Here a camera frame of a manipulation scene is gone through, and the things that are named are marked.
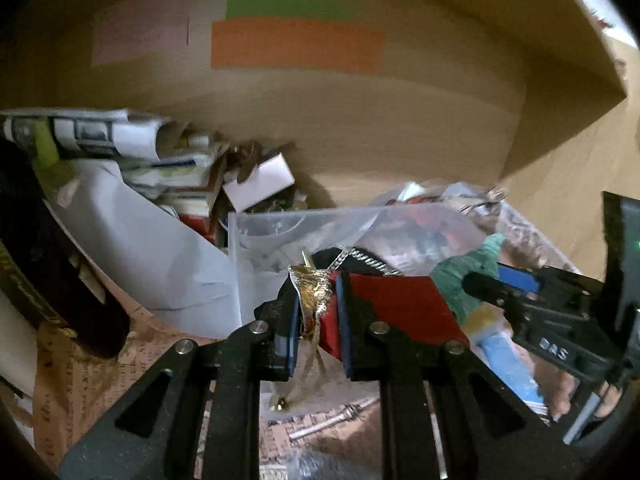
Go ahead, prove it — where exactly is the green paper label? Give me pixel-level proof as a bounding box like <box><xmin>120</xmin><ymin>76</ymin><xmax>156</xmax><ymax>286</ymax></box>
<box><xmin>225</xmin><ymin>0</ymin><xmax>362</xmax><ymax>23</ymax></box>

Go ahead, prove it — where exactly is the person's right hand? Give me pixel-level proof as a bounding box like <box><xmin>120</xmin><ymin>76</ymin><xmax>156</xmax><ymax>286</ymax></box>
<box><xmin>547</xmin><ymin>370</ymin><xmax>626</xmax><ymax>422</ymax></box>

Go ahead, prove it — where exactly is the small white box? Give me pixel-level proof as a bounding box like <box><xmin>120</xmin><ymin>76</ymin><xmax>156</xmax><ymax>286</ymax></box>
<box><xmin>222</xmin><ymin>153</ymin><xmax>296</xmax><ymax>213</ymax></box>

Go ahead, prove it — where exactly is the large cardboard box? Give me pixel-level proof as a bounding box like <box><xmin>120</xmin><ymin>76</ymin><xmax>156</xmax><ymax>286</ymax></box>
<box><xmin>0</xmin><ymin>0</ymin><xmax>628</xmax><ymax>211</ymax></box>

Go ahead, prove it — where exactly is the clear plastic bag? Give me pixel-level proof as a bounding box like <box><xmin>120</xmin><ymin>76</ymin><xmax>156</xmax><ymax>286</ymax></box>
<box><xmin>357</xmin><ymin>180</ymin><xmax>508</xmax><ymax>281</ymax></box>

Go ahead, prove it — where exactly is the rolled printed paper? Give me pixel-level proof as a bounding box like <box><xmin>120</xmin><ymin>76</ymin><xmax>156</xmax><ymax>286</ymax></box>
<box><xmin>0</xmin><ymin>107</ymin><xmax>173</xmax><ymax>160</ymax></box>

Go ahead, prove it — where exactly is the large white paper sheet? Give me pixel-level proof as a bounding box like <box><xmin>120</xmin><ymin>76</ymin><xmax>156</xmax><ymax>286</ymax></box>
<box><xmin>44</xmin><ymin>159</ymin><xmax>243</xmax><ymax>338</ymax></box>

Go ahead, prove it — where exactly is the silver chain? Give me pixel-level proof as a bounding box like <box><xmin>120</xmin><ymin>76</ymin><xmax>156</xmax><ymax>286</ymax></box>
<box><xmin>324</xmin><ymin>244</ymin><xmax>403</xmax><ymax>277</ymax></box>

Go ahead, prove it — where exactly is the teal knitted cloth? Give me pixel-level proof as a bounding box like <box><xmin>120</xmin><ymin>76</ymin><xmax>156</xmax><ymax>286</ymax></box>
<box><xmin>430</xmin><ymin>232</ymin><xmax>507</xmax><ymax>328</ymax></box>

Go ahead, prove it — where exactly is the black bag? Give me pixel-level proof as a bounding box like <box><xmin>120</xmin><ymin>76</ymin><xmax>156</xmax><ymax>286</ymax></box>
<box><xmin>0</xmin><ymin>135</ymin><xmax>132</xmax><ymax>360</ymax></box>

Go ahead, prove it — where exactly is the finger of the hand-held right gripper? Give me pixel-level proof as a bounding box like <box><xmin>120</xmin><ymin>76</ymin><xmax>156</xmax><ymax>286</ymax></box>
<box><xmin>497</xmin><ymin>262</ymin><xmax>603</xmax><ymax>311</ymax></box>
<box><xmin>462</xmin><ymin>271</ymin><xmax>538</xmax><ymax>333</ymax></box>

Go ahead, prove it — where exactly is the gold foil ribbon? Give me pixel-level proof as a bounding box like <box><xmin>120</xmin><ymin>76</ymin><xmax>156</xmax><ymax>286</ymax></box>
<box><xmin>270</xmin><ymin>250</ymin><xmax>333</xmax><ymax>411</ymax></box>

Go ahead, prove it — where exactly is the orange paper label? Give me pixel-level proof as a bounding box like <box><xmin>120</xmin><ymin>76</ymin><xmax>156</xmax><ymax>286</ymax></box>
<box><xmin>211</xmin><ymin>19</ymin><xmax>386</xmax><ymax>77</ymax></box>

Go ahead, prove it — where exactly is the pink paper label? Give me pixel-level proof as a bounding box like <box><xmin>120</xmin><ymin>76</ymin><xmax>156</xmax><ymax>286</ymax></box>
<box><xmin>91</xmin><ymin>0</ymin><xmax>192</xmax><ymax>66</ymax></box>

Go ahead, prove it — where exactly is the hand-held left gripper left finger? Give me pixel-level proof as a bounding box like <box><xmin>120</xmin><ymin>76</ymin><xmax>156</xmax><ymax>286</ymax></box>
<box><xmin>57</xmin><ymin>280</ymin><xmax>303</xmax><ymax>480</ymax></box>

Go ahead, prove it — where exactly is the blue and white packet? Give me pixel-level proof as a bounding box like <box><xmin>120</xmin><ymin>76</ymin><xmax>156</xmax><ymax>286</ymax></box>
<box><xmin>472</xmin><ymin>332</ymin><xmax>548</xmax><ymax>418</ymax></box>

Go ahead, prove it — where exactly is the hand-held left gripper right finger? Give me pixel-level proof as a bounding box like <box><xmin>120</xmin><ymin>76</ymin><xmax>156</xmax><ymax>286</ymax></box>
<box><xmin>335</xmin><ymin>272</ymin><xmax>586</xmax><ymax>480</ymax></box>

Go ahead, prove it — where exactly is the red box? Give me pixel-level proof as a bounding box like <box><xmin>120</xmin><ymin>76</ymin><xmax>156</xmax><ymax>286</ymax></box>
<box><xmin>319</xmin><ymin>271</ymin><xmax>471</xmax><ymax>361</ymax></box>

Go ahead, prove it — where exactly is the clear plastic container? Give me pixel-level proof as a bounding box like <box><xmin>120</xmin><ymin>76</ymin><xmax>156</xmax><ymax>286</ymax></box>
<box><xmin>227</xmin><ymin>206</ymin><xmax>386</xmax><ymax>328</ymax></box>

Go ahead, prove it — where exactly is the stack of paper booklets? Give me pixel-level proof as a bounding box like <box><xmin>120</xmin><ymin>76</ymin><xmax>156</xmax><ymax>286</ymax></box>
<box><xmin>120</xmin><ymin>132</ymin><xmax>231</xmax><ymax>241</ymax></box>

